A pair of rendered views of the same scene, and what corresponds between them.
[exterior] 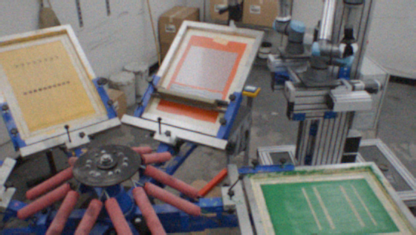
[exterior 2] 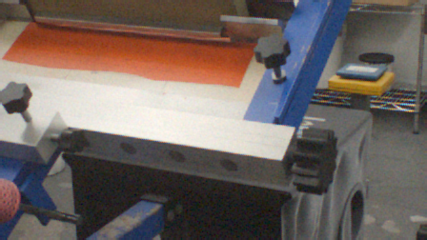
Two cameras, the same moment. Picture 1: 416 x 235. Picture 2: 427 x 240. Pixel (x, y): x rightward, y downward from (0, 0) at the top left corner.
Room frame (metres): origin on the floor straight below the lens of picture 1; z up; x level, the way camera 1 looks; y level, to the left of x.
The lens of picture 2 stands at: (0.83, -0.03, 1.46)
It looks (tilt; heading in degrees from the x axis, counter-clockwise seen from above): 18 degrees down; 2
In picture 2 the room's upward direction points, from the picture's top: 1 degrees counter-clockwise
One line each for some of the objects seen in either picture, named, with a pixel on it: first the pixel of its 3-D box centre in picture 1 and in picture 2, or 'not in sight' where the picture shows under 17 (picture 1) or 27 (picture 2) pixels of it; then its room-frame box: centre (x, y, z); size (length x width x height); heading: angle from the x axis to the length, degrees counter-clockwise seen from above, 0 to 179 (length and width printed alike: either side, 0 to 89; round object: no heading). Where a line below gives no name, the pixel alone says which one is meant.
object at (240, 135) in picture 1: (234, 140); (313, 225); (2.25, -0.17, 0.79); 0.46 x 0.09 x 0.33; 155
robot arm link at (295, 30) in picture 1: (296, 30); not in sight; (2.81, -0.66, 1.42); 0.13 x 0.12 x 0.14; 37
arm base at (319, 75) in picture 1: (318, 71); not in sight; (2.32, -0.72, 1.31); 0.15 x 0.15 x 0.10
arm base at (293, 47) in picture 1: (295, 44); not in sight; (2.81, -0.67, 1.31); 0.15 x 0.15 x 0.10
